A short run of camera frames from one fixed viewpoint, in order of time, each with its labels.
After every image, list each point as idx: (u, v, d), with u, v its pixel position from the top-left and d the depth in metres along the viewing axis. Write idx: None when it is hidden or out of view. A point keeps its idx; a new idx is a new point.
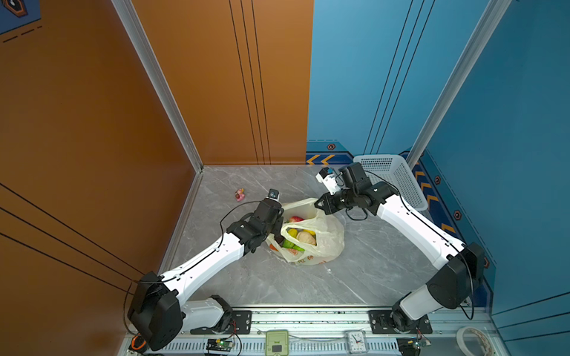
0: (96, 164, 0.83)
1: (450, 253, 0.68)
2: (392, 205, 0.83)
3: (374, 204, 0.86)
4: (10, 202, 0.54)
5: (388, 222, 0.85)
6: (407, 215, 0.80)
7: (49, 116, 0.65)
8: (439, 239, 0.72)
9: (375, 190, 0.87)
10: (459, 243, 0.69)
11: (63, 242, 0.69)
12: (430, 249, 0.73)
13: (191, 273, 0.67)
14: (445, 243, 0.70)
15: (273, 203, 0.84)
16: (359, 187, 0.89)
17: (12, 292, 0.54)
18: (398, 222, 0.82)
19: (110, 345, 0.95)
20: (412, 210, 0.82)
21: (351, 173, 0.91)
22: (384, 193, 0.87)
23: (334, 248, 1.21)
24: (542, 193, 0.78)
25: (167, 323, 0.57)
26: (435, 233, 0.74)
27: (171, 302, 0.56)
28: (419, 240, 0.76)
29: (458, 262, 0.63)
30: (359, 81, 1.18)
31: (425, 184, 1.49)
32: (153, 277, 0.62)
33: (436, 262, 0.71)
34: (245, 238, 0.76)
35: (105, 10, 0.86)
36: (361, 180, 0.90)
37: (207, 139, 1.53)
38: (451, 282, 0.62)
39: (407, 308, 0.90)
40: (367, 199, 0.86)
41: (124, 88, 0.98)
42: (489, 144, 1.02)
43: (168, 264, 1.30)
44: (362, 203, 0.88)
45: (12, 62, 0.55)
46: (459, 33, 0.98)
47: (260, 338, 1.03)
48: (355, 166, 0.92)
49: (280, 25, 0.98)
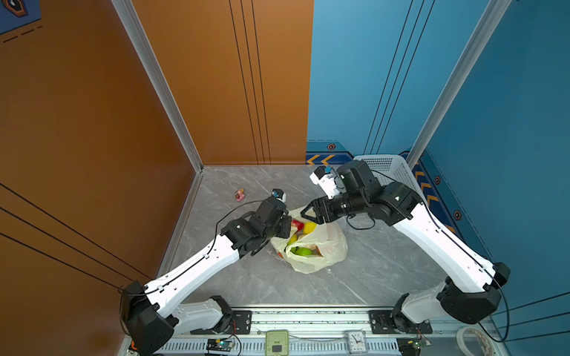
0: (96, 164, 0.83)
1: (486, 281, 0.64)
2: (418, 219, 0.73)
3: (395, 214, 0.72)
4: (10, 203, 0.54)
5: (410, 237, 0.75)
6: (437, 233, 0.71)
7: (49, 116, 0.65)
8: (473, 264, 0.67)
9: (396, 198, 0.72)
10: (490, 268, 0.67)
11: (63, 242, 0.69)
12: (463, 278, 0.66)
13: (176, 284, 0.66)
14: (479, 268, 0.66)
15: (277, 204, 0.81)
16: (369, 192, 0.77)
17: (12, 292, 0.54)
18: (425, 241, 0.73)
19: (110, 345, 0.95)
20: (440, 227, 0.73)
21: (357, 175, 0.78)
22: (404, 202, 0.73)
23: (339, 254, 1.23)
24: (542, 193, 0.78)
25: (151, 334, 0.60)
26: (467, 257, 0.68)
27: (151, 318, 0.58)
28: (449, 265, 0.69)
29: (495, 292, 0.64)
30: (358, 81, 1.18)
31: (425, 184, 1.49)
32: (136, 288, 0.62)
33: (464, 287, 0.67)
34: (240, 242, 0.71)
35: (105, 10, 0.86)
36: (369, 184, 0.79)
37: (207, 139, 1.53)
38: (482, 310, 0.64)
39: (409, 314, 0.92)
40: (387, 208, 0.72)
41: (123, 88, 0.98)
42: (489, 144, 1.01)
43: (168, 264, 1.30)
44: (379, 213, 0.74)
45: (11, 62, 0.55)
46: (460, 33, 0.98)
47: (260, 338, 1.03)
48: (361, 167, 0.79)
49: (280, 25, 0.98)
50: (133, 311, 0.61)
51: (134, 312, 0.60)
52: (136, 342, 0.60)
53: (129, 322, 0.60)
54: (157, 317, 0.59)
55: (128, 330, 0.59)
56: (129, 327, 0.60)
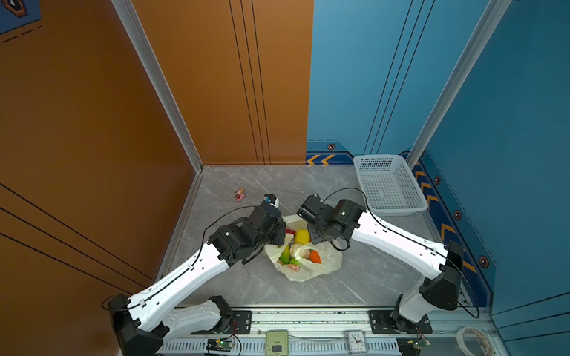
0: (96, 163, 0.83)
1: (440, 262, 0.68)
2: (365, 227, 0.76)
3: (346, 228, 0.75)
4: (10, 203, 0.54)
5: (364, 242, 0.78)
6: (385, 232, 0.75)
7: (50, 116, 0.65)
8: (424, 250, 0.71)
9: (343, 213, 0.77)
10: (441, 248, 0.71)
11: (62, 241, 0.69)
12: (421, 265, 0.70)
13: (158, 298, 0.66)
14: (431, 252, 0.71)
15: (270, 211, 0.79)
16: (322, 218, 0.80)
17: (13, 291, 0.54)
18: (376, 240, 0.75)
19: (110, 345, 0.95)
20: (387, 225, 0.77)
21: (307, 208, 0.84)
22: (352, 216, 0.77)
23: (336, 262, 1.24)
24: (542, 193, 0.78)
25: (136, 349, 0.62)
26: (418, 245, 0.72)
27: (130, 335, 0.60)
28: (407, 257, 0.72)
29: (453, 268, 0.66)
30: (359, 81, 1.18)
31: (425, 184, 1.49)
32: (119, 302, 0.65)
33: (427, 273, 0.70)
34: (228, 251, 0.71)
35: (105, 10, 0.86)
36: (320, 210, 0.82)
37: (207, 139, 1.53)
38: (450, 289, 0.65)
39: (407, 314, 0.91)
40: (338, 225, 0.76)
41: (123, 89, 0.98)
42: (488, 144, 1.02)
43: (168, 264, 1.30)
44: (335, 232, 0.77)
45: (12, 61, 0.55)
46: (459, 33, 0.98)
47: (260, 338, 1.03)
48: (309, 200, 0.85)
49: (280, 25, 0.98)
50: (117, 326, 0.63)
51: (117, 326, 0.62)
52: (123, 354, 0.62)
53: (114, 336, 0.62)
54: (137, 334, 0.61)
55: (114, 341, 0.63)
56: None
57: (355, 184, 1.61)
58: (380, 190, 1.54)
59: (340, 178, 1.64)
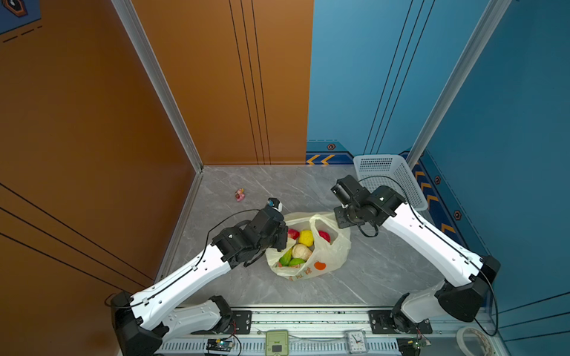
0: (96, 163, 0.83)
1: (472, 272, 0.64)
2: (403, 216, 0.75)
3: (381, 214, 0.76)
4: (10, 203, 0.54)
5: (395, 233, 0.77)
6: (421, 228, 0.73)
7: (50, 117, 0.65)
8: (459, 256, 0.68)
9: (381, 199, 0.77)
10: (477, 259, 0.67)
11: (62, 241, 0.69)
12: (450, 270, 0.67)
13: (160, 297, 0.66)
14: (464, 260, 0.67)
15: (273, 214, 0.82)
16: (358, 199, 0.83)
17: (13, 291, 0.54)
18: (409, 236, 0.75)
19: (110, 345, 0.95)
20: (424, 222, 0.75)
21: (345, 187, 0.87)
22: (390, 203, 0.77)
23: (342, 244, 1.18)
24: (541, 193, 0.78)
25: (136, 348, 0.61)
26: (452, 250, 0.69)
27: (133, 333, 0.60)
28: (437, 259, 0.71)
29: (483, 282, 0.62)
30: (359, 81, 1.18)
31: (425, 184, 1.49)
32: (122, 300, 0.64)
33: (455, 280, 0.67)
34: (231, 253, 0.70)
35: (105, 10, 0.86)
36: (358, 192, 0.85)
37: (207, 139, 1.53)
38: (472, 301, 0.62)
39: (408, 312, 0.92)
40: (372, 209, 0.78)
41: (124, 90, 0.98)
42: (488, 144, 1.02)
43: (168, 264, 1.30)
44: (368, 215, 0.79)
45: (12, 62, 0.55)
46: (460, 33, 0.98)
47: (260, 338, 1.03)
48: (347, 179, 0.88)
49: (280, 25, 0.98)
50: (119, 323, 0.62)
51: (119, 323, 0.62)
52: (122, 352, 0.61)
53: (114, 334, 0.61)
54: (139, 331, 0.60)
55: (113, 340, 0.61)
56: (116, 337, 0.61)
57: None
58: None
59: (340, 178, 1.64)
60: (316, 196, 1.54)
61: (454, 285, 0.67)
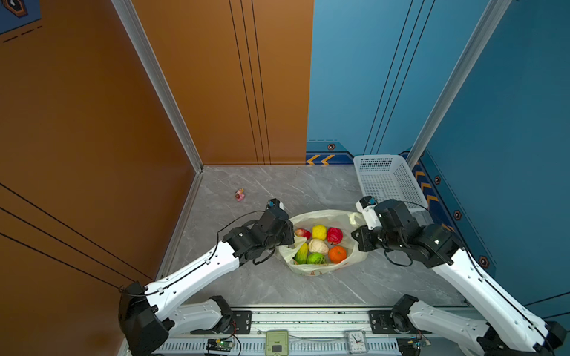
0: (95, 162, 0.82)
1: (536, 340, 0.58)
2: (460, 265, 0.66)
3: (435, 259, 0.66)
4: (11, 202, 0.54)
5: (447, 279, 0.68)
6: (480, 283, 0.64)
7: (49, 118, 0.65)
8: (521, 320, 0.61)
9: (436, 241, 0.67)
10: (541, 324, 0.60)
11: (63, 241, 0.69)
12: (510, 333, 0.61)
13: (175, 287, 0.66)
14: (528, 324, 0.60)
15: (279, 213, 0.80)
16: (409, 234, 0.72)
17: (12, 292, 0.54)
18: (463, 287, 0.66)
19: (110, 345, 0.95)
20: (484, 276, 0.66)
21: (395, 215, 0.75)
22: (446, 248, 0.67)
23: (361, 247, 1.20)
24: (542, 193, 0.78)
25: (147, 337, 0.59)
26: (514, 311, 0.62)
27: (149, 320, 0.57)
28: (493, 317, 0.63)
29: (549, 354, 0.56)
30: (359, 81, 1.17)
31: (425, 184, 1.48)
32: (137, 288, 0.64)
33: (512, 343, 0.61)
34: (242, 250, 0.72)
35: (105, 10, 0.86)
36: (407, 224, 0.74)
37: (207, 139, 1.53)
38: None
39: (417, 320, 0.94)
40: (425, 251, 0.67)
41: (124, 90, 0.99)
42: (488, 144, 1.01)
43: (168, 264, 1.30)
44: (417, 256, 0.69)
45: (11, 62, 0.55)
46: (460, 33, 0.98)
47: (260, 338, 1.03)
48: (398, 206, 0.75)
49: (280, 25, 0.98)
50: (130, 312, 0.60)
51: (132, 312, 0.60)
52: (130, 344, 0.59)
53: (125, 322, 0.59)
54: (155, 319, 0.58)
55: (124, 331, 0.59)
56: (126, 326, 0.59)
57: (355, 184, 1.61)
58: (380, 190, 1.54)
59: (340, 178, 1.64)
60: (316, 196, 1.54)
61: (510, 348, 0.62)
